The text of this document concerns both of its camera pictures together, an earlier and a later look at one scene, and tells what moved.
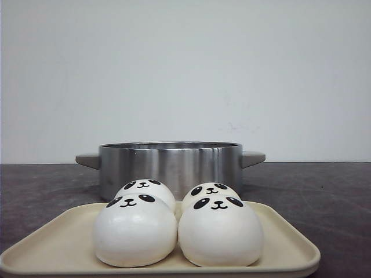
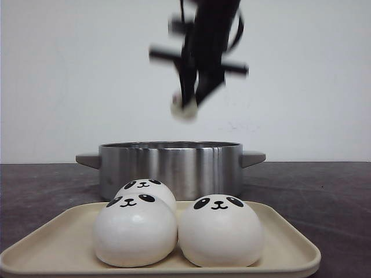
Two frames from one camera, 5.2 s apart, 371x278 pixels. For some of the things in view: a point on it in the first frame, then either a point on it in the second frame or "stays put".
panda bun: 219,230 stays put
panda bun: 135,230 stays put
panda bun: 210,188 → 184,114
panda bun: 149,186 stays put
